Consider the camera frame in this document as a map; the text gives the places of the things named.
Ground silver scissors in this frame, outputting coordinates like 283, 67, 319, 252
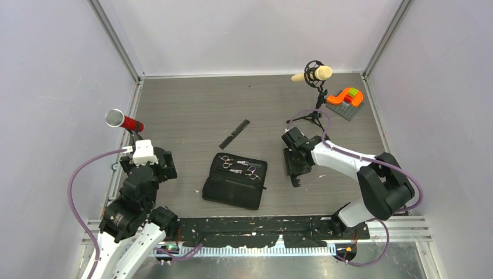
227, 166, 260, 180
219, 155, 250, 169

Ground red lego brick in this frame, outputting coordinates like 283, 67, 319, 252
343, 95, 352, 103

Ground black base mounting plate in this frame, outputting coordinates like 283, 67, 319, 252
164, 216, 370, 248

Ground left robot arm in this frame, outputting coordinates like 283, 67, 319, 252
82, 147, 179, 278

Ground orange curved toy piece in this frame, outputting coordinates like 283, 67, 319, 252
326, 87, 364, 106

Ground red silver microphone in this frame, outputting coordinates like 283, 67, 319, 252
105, 109, 144, 133

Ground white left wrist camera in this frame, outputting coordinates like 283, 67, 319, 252
123, 139, 159, 166

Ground black zip tool case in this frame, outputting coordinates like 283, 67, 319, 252
202, 152, 268, 210

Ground black flat comb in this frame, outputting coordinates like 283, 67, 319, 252
219, 119, 250, 150

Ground beige microphone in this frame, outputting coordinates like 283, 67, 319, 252
291, 66, 333, 83

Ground green lego brick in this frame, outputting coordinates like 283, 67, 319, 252
348, 88, 360, 98

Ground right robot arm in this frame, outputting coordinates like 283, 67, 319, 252
281, 127, 416, 239

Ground grey lego baseplate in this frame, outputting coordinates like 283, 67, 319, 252
326, 102, 364, 121

